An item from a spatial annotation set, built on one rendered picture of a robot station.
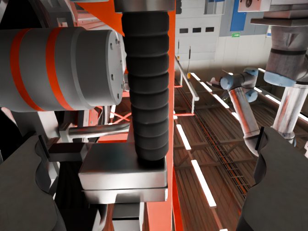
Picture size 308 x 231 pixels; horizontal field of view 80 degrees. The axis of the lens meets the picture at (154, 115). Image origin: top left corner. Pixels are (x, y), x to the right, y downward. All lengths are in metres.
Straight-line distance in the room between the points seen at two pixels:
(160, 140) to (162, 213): 1.23
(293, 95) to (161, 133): 0.91
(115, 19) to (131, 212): 0.68
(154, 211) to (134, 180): 1.17
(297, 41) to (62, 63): 0.76
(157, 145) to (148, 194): 0.06
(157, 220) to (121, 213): 1.23
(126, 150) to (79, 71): 0.14
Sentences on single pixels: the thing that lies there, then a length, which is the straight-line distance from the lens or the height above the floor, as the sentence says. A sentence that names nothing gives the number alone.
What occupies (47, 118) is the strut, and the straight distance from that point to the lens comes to 0.43.
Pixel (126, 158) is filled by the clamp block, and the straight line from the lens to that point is 0.21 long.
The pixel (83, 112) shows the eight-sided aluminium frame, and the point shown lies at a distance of 0.59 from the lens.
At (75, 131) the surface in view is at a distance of 0.45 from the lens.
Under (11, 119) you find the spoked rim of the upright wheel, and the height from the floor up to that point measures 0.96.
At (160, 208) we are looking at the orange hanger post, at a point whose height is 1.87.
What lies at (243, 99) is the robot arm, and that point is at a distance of 1.09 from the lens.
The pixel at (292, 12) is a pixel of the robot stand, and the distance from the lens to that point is 0.81.
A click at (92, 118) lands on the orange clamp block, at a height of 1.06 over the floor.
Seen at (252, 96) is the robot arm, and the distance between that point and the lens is 1.22.
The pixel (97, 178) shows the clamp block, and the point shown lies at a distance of 0.20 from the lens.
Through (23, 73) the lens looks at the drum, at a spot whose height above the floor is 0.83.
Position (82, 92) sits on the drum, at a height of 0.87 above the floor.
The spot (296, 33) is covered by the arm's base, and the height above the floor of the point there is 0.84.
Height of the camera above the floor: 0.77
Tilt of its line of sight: 29 degrees up
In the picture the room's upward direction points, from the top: 178 degrees clockwise
